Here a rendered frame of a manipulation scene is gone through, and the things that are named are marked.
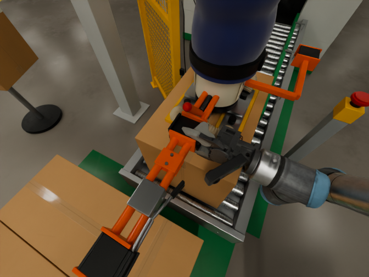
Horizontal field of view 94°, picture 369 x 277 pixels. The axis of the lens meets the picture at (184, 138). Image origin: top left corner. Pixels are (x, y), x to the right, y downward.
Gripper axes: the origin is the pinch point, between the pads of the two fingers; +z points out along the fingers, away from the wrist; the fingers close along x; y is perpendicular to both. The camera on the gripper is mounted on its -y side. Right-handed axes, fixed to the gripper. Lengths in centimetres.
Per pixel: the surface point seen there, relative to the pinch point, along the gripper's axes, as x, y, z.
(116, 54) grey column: -40, 64, 94
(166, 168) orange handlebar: 1.6, -10.8, -0.5
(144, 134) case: -13.1, 1.4, 18.2
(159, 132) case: -13.1, 5.0, 13.5
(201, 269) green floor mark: -107, -31, -30
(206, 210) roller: -53, -5, -16
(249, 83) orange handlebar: 0.1, 30.9, -9.7
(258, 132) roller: -54, 57, -27
